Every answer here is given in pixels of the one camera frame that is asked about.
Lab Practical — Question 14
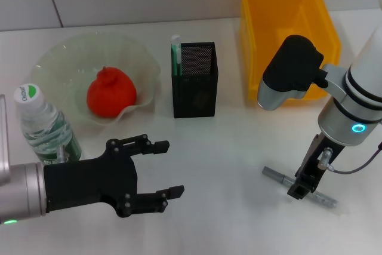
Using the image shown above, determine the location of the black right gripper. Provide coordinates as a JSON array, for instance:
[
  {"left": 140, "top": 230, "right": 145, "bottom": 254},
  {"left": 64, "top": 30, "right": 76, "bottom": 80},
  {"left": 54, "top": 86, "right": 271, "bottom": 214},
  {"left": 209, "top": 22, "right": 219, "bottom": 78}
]
[{"left": 286, "top": 131, "right": 344, "bottom": 200}]

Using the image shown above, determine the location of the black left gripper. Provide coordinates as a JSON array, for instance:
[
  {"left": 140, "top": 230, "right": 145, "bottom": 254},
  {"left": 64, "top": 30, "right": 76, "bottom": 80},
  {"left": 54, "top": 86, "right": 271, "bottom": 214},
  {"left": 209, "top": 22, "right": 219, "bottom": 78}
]
[{"left": 43, "top": 134, "right": 186, "bottom": 219}]

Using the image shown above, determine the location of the grey glitter pen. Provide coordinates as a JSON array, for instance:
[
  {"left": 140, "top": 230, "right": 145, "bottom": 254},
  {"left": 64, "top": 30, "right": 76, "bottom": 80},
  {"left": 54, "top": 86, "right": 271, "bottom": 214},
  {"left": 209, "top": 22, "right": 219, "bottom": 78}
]
[{"left": 261, "top": 166, "right": 339, "bottom": 210}]

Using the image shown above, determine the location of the red orange fruit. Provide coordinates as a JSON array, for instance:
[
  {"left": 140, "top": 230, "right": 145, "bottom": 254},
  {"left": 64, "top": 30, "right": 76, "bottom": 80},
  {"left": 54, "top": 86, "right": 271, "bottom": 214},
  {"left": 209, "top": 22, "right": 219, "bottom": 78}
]
[{"left": 86, "top": 66, "right": 138, "bottom": 118}]

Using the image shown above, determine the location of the green white utility knife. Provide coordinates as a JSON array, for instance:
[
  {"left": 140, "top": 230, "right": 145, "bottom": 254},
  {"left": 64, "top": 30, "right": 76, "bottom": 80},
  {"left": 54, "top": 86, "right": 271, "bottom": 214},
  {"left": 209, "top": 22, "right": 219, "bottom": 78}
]
[{"left": 170, "top": 34, "right": 183, "bottom": 76}]

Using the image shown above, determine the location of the clear green label water bottle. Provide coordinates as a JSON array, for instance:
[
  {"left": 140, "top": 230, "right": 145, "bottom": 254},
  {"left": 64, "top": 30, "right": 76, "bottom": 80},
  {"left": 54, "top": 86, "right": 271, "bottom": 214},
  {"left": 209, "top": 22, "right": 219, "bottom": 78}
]
[{"left": 13, "top": 83, "right": 84, "bottom": 165}]

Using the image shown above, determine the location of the black mesh pen holder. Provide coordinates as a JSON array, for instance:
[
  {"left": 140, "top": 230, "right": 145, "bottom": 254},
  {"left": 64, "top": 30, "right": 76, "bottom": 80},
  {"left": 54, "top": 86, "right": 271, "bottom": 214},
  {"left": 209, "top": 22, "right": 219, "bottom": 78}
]
[{"left": 171, "top": 41, "right": 220, "bottom": 119}]

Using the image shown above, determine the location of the translucent green fruit plate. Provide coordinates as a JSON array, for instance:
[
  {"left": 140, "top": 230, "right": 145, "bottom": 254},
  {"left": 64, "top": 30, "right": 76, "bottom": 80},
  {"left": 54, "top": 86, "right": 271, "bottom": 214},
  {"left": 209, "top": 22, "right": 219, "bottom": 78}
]
[{"left": 31, "top": 32, "right": 162, "bottom": 126}]

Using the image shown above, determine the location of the silver right wrist connector plug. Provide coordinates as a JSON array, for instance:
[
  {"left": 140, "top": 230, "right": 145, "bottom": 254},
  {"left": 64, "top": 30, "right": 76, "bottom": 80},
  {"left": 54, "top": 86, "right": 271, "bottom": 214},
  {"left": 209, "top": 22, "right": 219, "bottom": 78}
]
[{"left": 317, "top": 147, "right": 334, "bottom": 173}]

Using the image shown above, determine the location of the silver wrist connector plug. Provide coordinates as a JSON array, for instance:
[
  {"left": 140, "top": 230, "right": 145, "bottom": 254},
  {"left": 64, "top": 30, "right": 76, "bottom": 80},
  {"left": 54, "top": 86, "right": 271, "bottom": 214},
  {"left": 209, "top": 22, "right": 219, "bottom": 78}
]
[
  {"left": 56, "top": 144, "right": 70, "bottom": 164},
  {"left": 317, "top": 147, "right": 334, "bottom": 173}
]

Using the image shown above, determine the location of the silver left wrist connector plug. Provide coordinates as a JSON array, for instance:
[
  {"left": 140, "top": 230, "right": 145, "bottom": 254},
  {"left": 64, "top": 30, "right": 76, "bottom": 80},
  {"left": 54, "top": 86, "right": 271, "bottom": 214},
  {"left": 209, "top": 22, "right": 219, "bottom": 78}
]
[{"left": 56, "top": 144, "right": 70, "bottom": 164}]

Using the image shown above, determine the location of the yellow plastic bin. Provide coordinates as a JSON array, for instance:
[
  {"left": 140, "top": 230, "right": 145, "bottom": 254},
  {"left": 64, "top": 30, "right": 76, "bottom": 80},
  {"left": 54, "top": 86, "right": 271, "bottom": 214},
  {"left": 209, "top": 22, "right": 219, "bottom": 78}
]
[{"left": 238, "top": 0, "right": 342, "bottom": 102}]

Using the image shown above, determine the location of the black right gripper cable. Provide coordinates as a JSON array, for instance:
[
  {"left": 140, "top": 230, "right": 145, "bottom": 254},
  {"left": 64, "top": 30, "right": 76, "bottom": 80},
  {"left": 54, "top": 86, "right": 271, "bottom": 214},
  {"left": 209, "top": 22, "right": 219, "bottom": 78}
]
[{"left": 328, "top": 140, "right": 382, "bottom": 175}]

